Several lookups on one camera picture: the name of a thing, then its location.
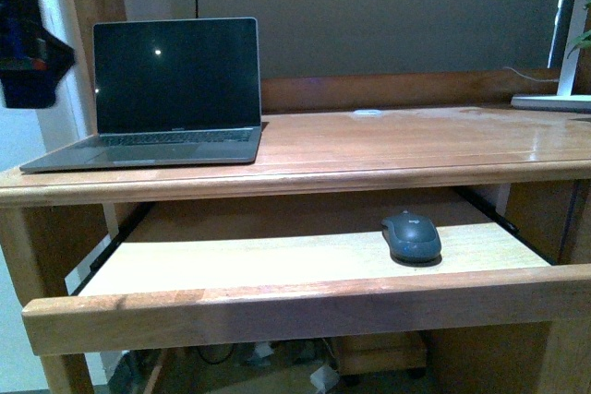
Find white thin cable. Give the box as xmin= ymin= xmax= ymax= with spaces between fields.
xmin=501 ymin=66 xmax=562 ymax=86

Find grey open laptop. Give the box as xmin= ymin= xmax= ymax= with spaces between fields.
xmin=20 ymin=17 xmax=262 ymax=173

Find dark grey wireless mouse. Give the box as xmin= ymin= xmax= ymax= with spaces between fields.
xmin=381 ymin=210 xmax=442 ymax=267

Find wooden computer desk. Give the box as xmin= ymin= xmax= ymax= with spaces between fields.
xmin=0 ymin=0 xmax=591 ymax=394

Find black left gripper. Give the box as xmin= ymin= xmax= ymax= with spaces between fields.
xmin=1 ymin=0 xmax=75 ymax=109

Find white desk lamp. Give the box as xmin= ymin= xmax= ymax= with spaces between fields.
xmin=511 ymin=0 xmax=590 ymax=113

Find wooden keyboard tray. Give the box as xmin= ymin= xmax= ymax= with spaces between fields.
xmin=20 ymin=221 xmax=591 ymax=358

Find wooden rolling cpu stand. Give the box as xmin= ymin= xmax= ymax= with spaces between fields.
xmin=331 ymin=332 xmax=428 ymax=376

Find green leafy plant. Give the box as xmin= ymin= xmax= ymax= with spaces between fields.
xmin=567 ymin=0 xmax=591 ymax=57

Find white power adapter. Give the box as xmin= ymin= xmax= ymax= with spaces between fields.
xmin=309 ymin=365 xmax=340 ymax=393

